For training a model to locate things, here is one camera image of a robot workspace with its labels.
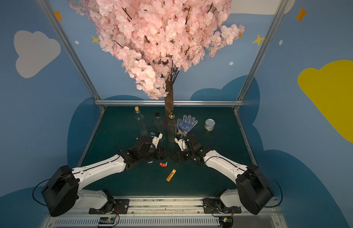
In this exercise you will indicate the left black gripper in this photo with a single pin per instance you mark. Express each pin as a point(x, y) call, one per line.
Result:
point(158, 153)

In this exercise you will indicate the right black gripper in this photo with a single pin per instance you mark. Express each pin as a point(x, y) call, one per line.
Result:
point(179, 155)

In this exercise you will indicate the orange yellow bottle label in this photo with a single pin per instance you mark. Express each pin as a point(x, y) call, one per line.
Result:
point(170, 176)

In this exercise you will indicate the clear bottle with black cap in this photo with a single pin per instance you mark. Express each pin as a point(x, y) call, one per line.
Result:
point(159, 125)

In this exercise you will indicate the tall clear bottle gold stopper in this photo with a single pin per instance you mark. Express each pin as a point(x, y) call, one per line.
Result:
point(171, 129)

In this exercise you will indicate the clear bottle with cork stopper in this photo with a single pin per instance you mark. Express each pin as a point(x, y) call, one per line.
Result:
point(140, 120)

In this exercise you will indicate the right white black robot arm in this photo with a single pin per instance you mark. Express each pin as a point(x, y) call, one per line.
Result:
point(252, 191)

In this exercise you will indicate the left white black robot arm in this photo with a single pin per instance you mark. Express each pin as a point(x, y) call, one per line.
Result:
point(65, 189)

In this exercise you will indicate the blue dotted white work glove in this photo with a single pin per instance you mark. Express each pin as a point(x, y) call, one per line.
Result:
point(186, 124)

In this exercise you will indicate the small metal tin can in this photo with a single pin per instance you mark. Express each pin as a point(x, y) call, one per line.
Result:
point(209, 124)

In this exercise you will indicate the right small circuit board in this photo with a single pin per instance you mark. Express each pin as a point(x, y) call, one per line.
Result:
point(225, 222)

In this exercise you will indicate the small circuit board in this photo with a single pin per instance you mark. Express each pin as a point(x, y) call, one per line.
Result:
point(225, 222)
point(106, 222)

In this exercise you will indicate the left small circuit board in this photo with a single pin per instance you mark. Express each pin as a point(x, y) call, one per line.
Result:
point(106, 222)

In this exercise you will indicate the pink cherry blossom tree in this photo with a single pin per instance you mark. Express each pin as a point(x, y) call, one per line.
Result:
point(155, 40)

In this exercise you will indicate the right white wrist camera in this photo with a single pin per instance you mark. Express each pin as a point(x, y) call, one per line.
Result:
point(181, 141)

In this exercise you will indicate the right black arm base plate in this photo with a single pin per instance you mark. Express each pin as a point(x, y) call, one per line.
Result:
point(215, 206)

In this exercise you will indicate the aluminium front rail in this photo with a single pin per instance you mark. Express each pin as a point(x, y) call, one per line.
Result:
point(168, 212)

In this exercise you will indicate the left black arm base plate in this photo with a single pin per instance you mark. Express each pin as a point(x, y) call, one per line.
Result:
point(112, 206)

